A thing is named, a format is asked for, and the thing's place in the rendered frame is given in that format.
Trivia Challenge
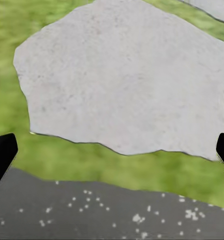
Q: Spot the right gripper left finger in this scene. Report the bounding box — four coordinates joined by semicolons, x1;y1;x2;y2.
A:
0;133;18;181

